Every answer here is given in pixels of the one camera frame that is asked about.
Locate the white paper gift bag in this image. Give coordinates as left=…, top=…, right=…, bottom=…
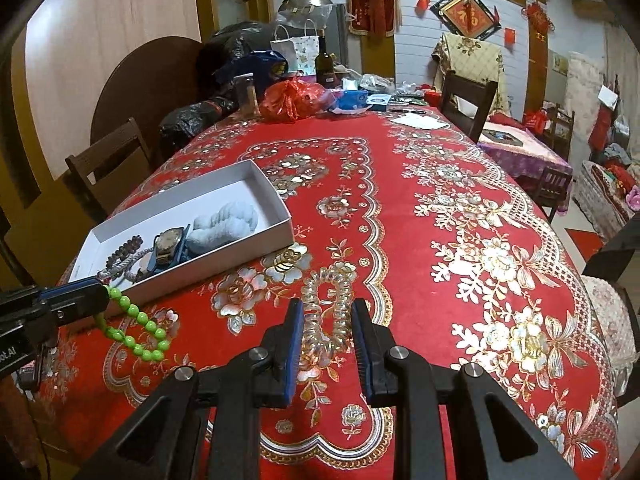
left=270, top=19, right=321, bottom=75

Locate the metal basin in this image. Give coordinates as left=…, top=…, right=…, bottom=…
left=277, top=0, right=333, bottom=17

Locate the light blue fluffy scrunchie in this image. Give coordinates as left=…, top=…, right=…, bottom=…
left=186, top=200, right=261, bottom=256

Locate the dark brown bead bracelet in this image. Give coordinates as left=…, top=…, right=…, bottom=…
left=105, top=237, right=146, bottom=268

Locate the silver braided hair tie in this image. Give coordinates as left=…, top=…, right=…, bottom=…
left=97, top=247, right=153, bottom=281

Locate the white cardboard box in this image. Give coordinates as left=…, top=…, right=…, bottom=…
left=67, top=159, right=294, bottom=321

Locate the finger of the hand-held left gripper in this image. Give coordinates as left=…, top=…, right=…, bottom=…
left=30, top=296, right=110, bottom=330
left=35, top=278, right=110, bottom=307

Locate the round wooden tabletop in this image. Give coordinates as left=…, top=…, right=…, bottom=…
left=90, top=36, right=203, bottom=158

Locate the small black plastic bag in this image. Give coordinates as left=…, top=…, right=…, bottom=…
left=159, top=96, right=241, bottom=151

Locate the diamond framed wall picture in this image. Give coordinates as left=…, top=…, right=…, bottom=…
left=430, top=0, right=502, bottom=41

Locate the blue hair claw clip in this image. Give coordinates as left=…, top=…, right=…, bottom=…
left=147, top=225, right=193, bottom=276

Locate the large black plastic bag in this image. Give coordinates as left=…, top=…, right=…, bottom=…
left=195, top=21, right=281, bottom=103

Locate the blue tissue box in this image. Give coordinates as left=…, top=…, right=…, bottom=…
left=332, top=90, right=368, bottom=113

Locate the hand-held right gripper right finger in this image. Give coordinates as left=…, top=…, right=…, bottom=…
left=350, top=297, right=576, bottom=480

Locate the white paper sheet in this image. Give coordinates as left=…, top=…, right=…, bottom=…
left=390, top=112, right=451, bottom=130

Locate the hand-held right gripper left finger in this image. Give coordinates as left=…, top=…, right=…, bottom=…
left=75, top=299, right=306, bottom=480

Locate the blue plastic bag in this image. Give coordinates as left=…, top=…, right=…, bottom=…
left=235, top=50, right=288, bottom=86

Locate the red plastic bag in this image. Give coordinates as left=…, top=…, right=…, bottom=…
left=259, top=80, right=328, bottom=123

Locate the beige floral cloth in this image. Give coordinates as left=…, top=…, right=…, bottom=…
left=431, top=32, right=511, bottom=116

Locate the brown wooden chair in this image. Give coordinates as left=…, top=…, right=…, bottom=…
left=65, top=117, right=153, bottom=216

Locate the small table purple cloth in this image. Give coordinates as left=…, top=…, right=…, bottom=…
left=477, top=117, right=575, bottom=196

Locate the dark wine bottle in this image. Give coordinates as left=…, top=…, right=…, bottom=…
left=315, top=29, right=337, bottom=86

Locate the green bead bracelet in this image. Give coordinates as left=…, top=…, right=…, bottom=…
left=95, top=285, right=172, bottom=363

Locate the glass jar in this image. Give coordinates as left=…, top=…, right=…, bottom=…
left=233, top=74, right=258, bottom=116

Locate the dark wooden chair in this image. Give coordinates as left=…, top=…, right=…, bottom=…
left=440, top=71, right=499, bottom=143

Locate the clear spiral hair tie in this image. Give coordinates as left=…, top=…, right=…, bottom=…
left=299, top=267, right=358, bottom=358

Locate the grey refrigerator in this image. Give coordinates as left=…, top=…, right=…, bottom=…
left=320, top=4, right=351, bottom=71

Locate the red knot door decoration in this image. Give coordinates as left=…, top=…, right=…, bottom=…
left=521, top=2, right=555, bottom=36

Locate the metal wristwatch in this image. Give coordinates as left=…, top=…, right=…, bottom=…
left=152, top=227, right=187, bottom=266

